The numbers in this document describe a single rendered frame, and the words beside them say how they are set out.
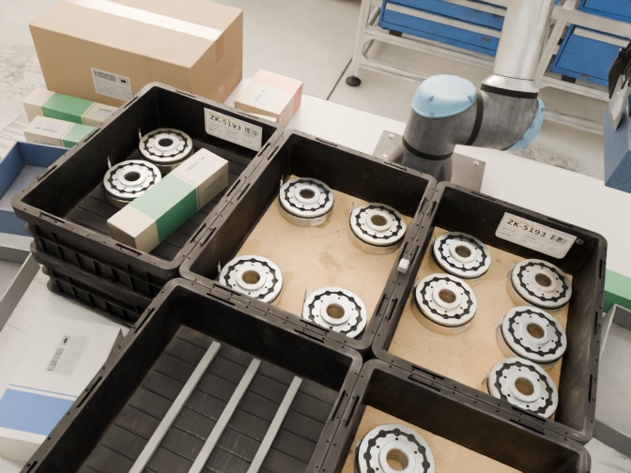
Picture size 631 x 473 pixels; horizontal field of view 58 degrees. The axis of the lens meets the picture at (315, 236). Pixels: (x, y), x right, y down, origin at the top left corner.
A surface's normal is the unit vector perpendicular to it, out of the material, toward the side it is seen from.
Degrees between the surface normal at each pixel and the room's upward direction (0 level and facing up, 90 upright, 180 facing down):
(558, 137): 0
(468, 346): 0
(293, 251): 0
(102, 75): 90
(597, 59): 90
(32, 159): 90
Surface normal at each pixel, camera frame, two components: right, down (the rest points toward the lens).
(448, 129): 0.01, 0.71
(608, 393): 0.10, -0.67
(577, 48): -0.33, 0.68
